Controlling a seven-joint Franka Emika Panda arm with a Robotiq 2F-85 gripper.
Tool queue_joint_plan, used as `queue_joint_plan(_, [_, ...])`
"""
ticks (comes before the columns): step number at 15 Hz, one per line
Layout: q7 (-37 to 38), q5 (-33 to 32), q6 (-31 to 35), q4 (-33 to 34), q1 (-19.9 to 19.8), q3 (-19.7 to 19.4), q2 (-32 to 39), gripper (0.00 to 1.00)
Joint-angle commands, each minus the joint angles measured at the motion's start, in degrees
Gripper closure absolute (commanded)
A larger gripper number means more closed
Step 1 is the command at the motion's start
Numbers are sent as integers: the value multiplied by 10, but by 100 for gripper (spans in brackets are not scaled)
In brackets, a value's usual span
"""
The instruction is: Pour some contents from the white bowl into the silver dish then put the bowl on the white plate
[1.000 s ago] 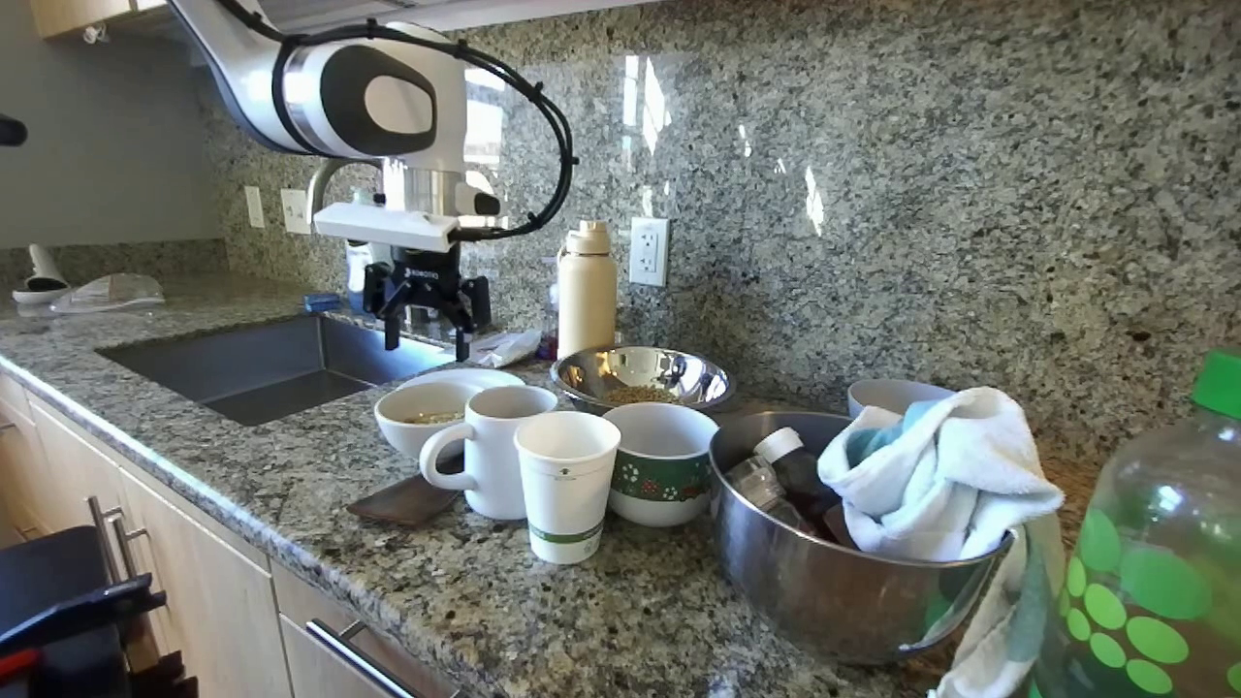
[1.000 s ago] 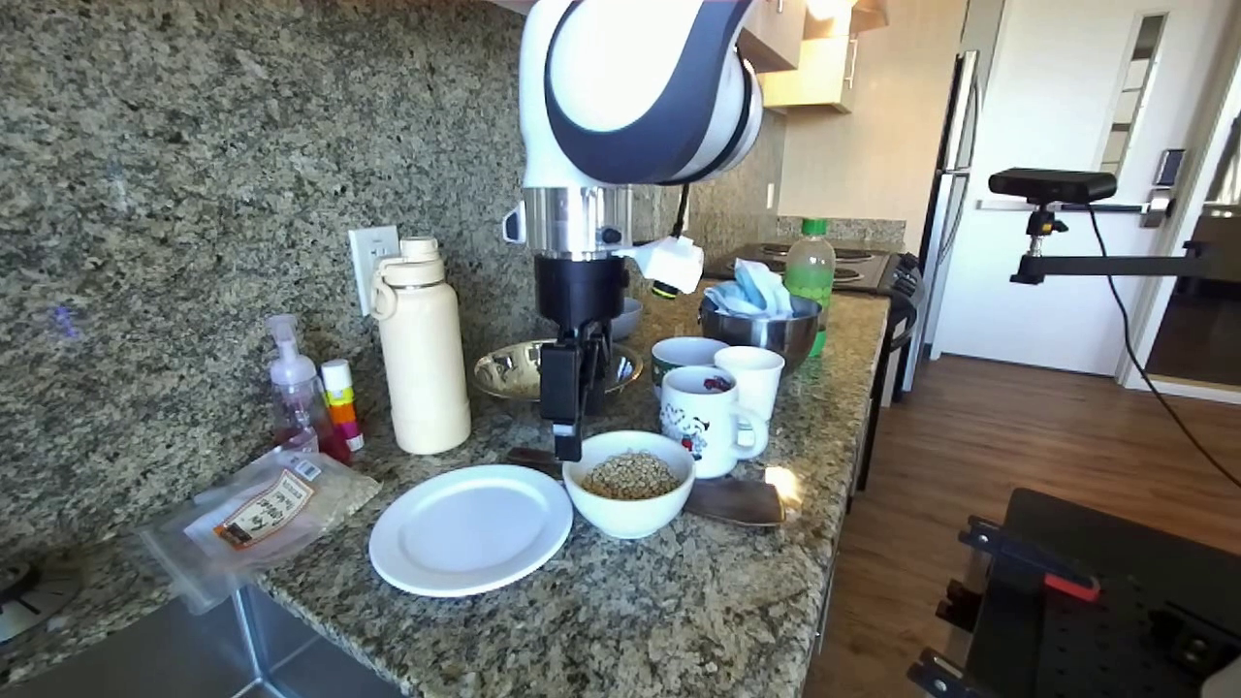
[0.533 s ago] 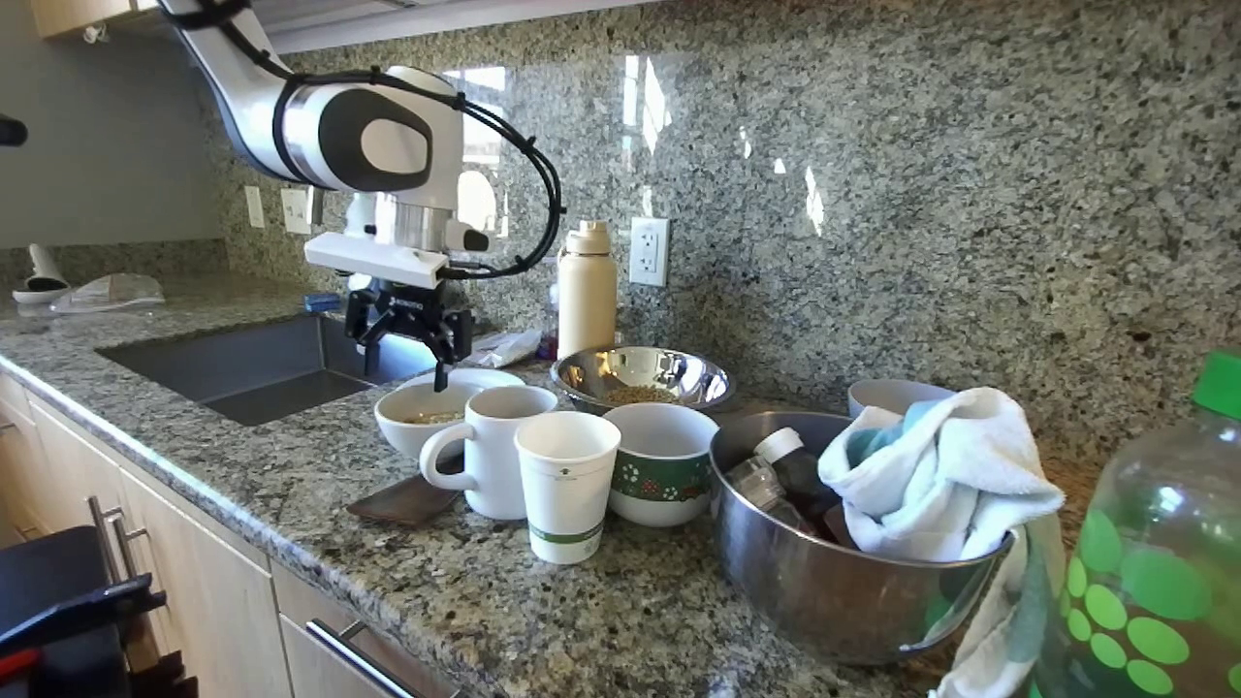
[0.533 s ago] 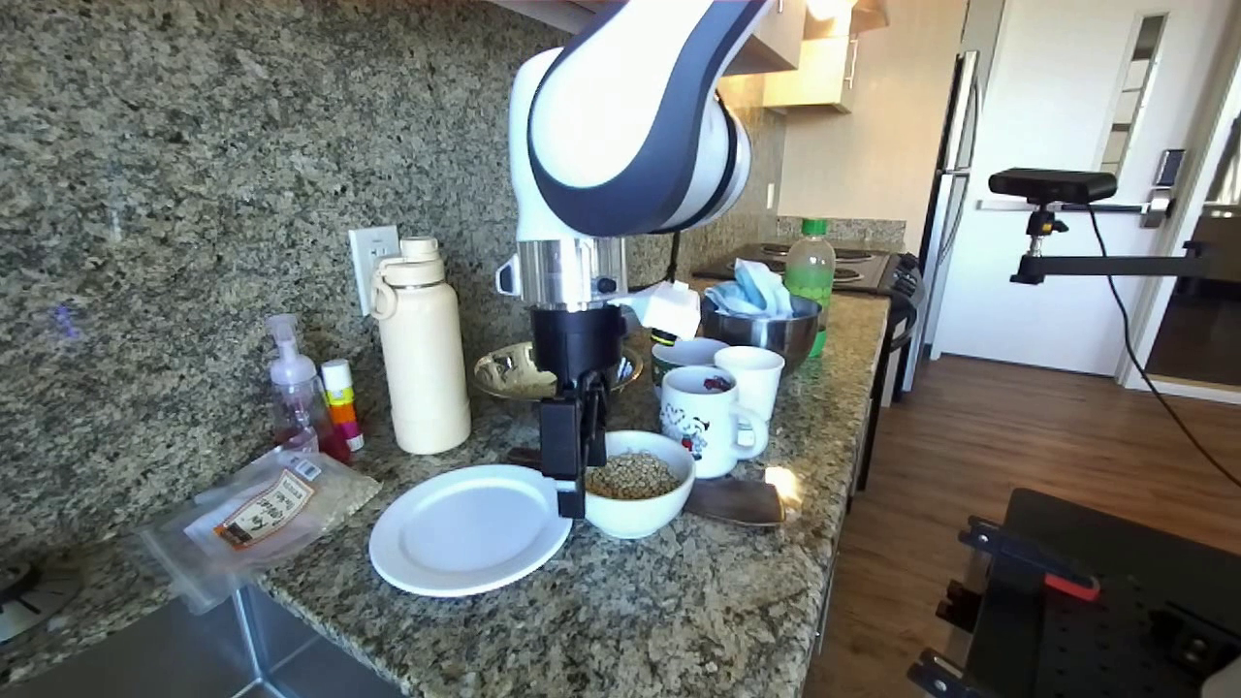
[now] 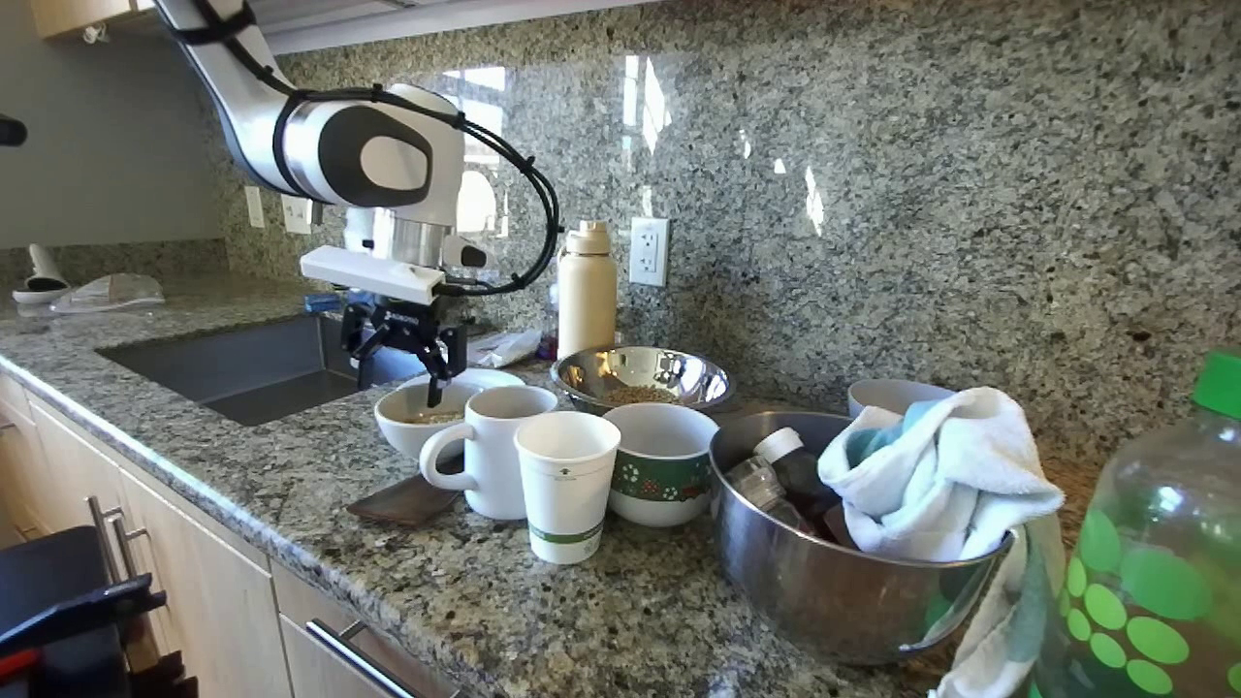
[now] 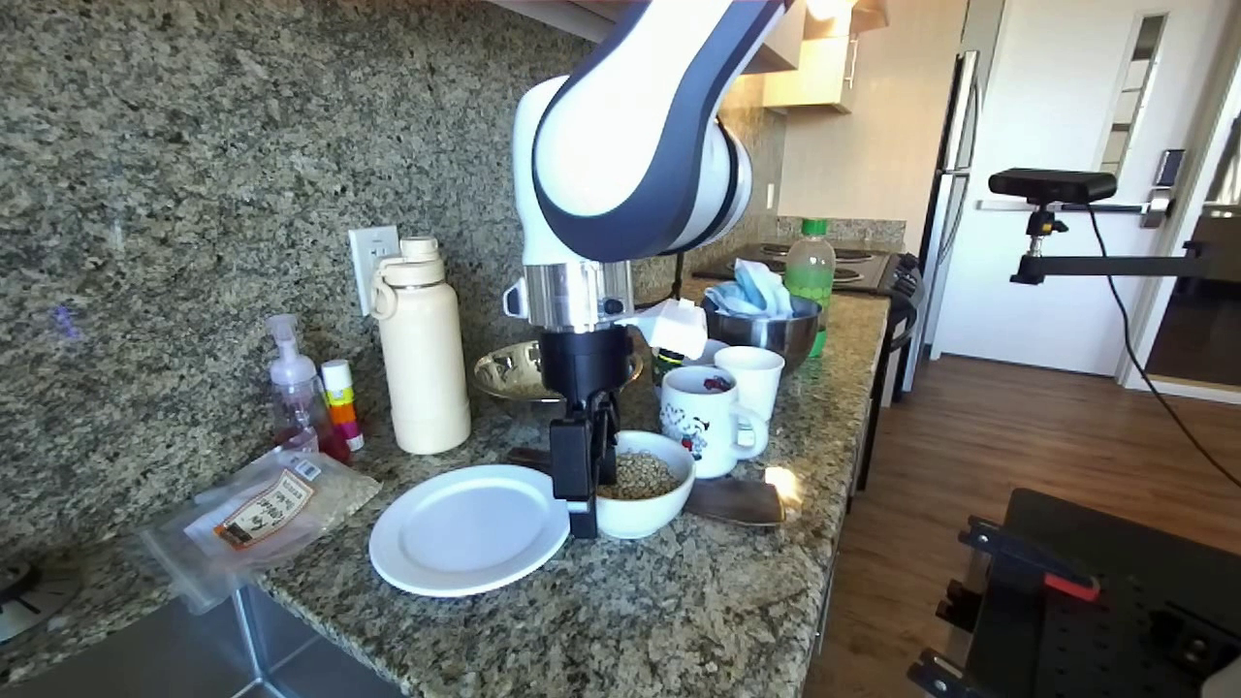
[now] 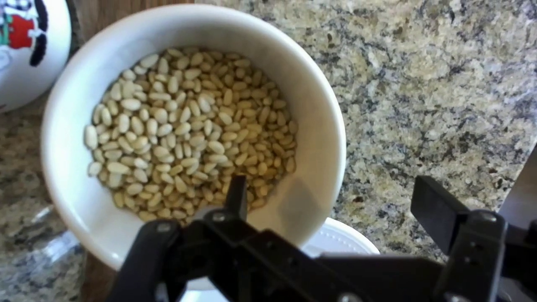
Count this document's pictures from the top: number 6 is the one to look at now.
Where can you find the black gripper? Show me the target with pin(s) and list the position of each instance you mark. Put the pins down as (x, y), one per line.
(583, 361)

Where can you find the white bowl with cereal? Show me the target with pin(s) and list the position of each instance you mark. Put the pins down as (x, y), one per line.
(661, 515)

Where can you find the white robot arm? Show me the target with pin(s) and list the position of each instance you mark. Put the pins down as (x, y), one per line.
(623, 130)

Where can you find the shallow silver metal dish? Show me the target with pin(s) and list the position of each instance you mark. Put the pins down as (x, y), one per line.
(511, 375)

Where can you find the white round plate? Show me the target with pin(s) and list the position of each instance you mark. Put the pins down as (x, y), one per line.
(465, 534)

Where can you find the deep stainless steel bowl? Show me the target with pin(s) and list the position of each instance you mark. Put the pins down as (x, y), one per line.
(776, 339)

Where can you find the dark brown coaster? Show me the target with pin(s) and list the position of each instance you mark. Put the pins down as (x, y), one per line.
(526, 458)
(729, 504)

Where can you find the white printed mug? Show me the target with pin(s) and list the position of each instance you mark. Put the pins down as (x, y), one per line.
(694, 428)

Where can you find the cream insulated water bottle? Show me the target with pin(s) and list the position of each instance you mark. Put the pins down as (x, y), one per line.
(423, 361)

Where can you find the white and blue towel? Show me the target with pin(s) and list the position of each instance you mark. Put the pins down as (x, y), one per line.
(760, 290)

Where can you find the small colourful striped bottle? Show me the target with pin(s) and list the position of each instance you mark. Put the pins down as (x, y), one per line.
(340, 411)

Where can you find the green plastic soda bottle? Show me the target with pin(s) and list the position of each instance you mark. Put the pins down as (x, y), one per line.
(812, 273)

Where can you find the clear soap pump dispenser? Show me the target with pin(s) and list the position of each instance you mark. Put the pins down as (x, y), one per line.
(296, 391)

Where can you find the clear plastic bag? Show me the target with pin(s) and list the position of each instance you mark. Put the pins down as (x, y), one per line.
(259, 521)

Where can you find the wooden upper cabinet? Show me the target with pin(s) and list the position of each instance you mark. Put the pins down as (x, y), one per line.
(776, 43)

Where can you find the stainless steel refrigerator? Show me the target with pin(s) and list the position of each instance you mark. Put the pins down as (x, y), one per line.
(955, 194)

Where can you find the stainless steel sink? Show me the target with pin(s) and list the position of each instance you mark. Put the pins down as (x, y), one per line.
(128, 661)

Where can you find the black wheeled cart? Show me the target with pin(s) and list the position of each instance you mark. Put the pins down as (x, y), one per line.
(1112, 607)

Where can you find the door keypad lock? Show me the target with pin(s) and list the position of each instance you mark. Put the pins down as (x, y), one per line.
(1164, 179)

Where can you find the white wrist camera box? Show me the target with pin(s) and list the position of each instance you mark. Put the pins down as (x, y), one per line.
(676, 330)

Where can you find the white wall outlet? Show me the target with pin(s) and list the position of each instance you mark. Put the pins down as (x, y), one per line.
(363, 259)

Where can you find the black camera on stand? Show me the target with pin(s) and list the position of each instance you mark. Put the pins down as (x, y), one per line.
(1047, 184)

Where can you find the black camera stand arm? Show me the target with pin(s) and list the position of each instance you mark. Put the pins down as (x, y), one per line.
(1112, 264)

